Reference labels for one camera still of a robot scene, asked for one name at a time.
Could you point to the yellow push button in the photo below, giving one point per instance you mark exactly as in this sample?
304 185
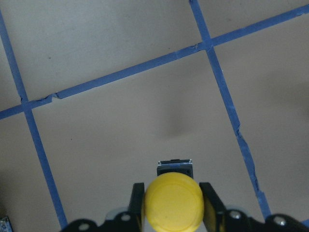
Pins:
173 201

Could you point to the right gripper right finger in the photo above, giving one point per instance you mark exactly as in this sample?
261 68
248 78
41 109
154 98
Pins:
214 209

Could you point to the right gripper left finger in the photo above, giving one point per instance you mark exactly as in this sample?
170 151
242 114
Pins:
136 204

